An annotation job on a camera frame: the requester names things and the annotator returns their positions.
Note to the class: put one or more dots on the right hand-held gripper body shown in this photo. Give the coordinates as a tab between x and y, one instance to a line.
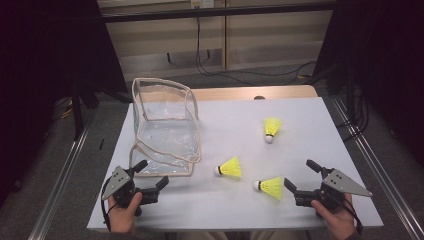
340	183

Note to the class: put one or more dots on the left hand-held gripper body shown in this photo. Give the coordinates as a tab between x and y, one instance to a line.
116	181

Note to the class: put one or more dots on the yellow plastic shuttlecock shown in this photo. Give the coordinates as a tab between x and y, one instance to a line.
231	168
272	126
271	187

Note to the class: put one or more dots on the clear plastic zipper bag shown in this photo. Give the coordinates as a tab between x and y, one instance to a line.
166	136

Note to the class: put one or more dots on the person's left hand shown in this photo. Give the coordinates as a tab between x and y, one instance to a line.
123	218

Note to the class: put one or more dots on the person's right hand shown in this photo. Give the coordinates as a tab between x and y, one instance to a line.
338	221

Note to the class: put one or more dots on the small black floor item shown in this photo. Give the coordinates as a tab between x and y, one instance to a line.
101	144

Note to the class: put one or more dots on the white table sheet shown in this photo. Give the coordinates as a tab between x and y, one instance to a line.
233	210

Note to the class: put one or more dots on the black metal stand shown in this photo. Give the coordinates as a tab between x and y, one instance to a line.
77	116

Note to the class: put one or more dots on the dark round table grommet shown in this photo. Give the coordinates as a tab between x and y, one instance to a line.
259	97

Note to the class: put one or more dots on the wooden table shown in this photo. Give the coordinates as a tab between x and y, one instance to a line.
253	91

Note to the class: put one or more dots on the black curtain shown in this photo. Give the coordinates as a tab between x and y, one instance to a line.
383	50
40	66

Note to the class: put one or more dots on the black horizontal bar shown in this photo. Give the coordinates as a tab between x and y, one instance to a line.
166	15

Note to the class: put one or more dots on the aluminium floor rail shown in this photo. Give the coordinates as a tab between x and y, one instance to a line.
60	186
390	186

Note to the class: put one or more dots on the black wall bracket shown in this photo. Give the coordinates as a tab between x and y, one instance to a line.
168	57

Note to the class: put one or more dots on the white wall socket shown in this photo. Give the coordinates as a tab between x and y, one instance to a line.
202	3

